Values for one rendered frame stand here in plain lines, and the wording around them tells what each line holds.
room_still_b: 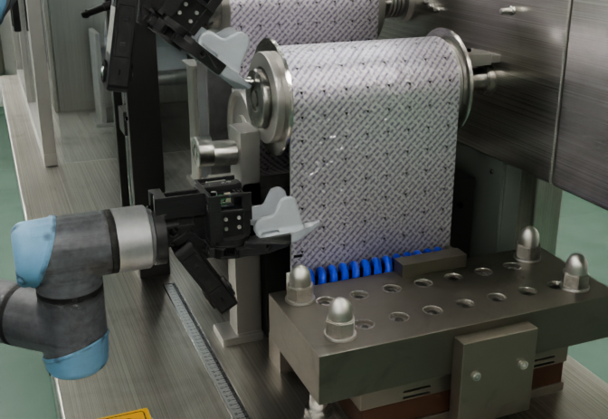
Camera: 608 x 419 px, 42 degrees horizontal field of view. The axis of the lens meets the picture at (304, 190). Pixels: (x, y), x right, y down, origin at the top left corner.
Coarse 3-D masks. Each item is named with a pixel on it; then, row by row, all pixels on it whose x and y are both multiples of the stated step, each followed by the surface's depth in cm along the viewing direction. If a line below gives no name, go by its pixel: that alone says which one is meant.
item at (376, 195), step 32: (448, 128) 104; (320, 160) 98; (352, 160) 100; (384, 160) 102; (416, 160) 104; (448, 160) 106; (320, 192) 100; (352, 192) 101; (384, 192) 103; (416, 192) 105; (448, 192) 107; (320, 224) 101; (352, 224) 103; (384, 224) 105; (416, 224) 107; (448, 224) 109; (320, 256) 103; (352, 256) 105
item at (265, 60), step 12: (252, 60) 101; (264, 60) 97; (456, 60) 103; (276, 72) 95; (276, 84) 94; (276, 96) 94; (276, 108) 95; (276, 120) 96; (264, 132) 100; (276, 132) 97
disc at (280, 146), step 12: (264, 48) 99; (276, 48) 95; (276, 60) 96; (288, 72) 93; (288, 84) 93; (288, 96) 94; (288, 108) 94; (288, 120) 95; (288, 132) 95; (264, 144) 104; (276, 144) 100; (288, 144) 97
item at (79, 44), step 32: (64, 0) 179; (96, 0) 182; (64, 32) 181; (96, 32) 184; (32, 64) 209; (64, 64) 183; (96, 64) 186; (160, 64) 192; (32, 96) 231; (64, 96) 185; (96, 96) 188; (160, 96) 194; (64, 128) 188; (96, 128) 190; (64, 160) 190
